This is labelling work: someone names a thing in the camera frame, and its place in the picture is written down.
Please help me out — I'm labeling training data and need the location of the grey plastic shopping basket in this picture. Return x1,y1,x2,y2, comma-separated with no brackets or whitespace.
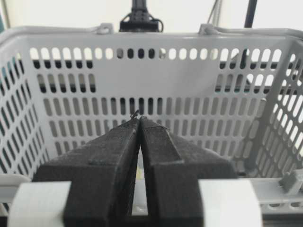
0,23,303,219

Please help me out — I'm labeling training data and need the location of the grey hanging cable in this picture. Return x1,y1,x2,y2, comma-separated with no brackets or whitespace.
206,0,222,26

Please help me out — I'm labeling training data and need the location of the black vertical pole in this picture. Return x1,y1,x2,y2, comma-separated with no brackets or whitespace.
244,0,258,28

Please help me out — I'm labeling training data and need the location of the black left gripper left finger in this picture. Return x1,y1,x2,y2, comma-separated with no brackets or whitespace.
7,117,141,227

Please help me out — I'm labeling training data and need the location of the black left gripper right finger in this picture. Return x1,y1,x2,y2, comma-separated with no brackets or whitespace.
140,116,263,227

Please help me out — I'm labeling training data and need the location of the black camera stand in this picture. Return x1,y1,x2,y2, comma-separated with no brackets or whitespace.
119,0,164,33

